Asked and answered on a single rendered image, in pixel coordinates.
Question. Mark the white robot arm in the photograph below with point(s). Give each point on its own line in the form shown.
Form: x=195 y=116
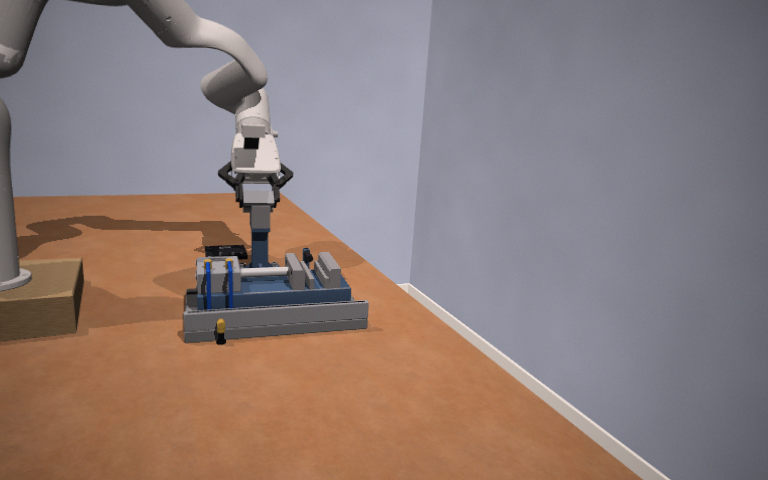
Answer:
x=233 y=87

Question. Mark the grey flat bar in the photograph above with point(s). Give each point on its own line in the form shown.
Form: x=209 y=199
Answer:
x=323 y=277
x=308 y=276

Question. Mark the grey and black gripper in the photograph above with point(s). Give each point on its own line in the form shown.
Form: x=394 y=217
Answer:
x=252 y=164

